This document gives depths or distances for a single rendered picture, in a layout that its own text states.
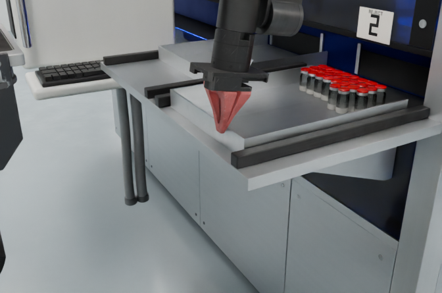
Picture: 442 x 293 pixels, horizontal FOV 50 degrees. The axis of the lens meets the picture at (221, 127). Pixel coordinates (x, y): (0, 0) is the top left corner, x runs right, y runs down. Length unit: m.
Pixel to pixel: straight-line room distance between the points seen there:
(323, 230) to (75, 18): 0.94
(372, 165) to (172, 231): 1.27
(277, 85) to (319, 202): 0.34
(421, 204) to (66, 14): 1.10
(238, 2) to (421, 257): 0.63
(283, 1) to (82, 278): 1.43
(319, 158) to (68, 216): 1.68
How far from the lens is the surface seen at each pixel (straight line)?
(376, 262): 1.12
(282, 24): 0.70
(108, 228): 2.13
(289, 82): 1.03
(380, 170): 0.97
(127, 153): 1.81
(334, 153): 0.73
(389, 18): 0.94
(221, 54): 0.66
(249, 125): 0.80
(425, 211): 0.98
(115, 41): 1.56
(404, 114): 0.86
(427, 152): 0.93
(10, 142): 0.70
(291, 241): 1.37
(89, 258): 1.98
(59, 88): 1.32
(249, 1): 0.66
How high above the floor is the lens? 1.19
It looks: 23 degrees down
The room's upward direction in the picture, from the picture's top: straight up
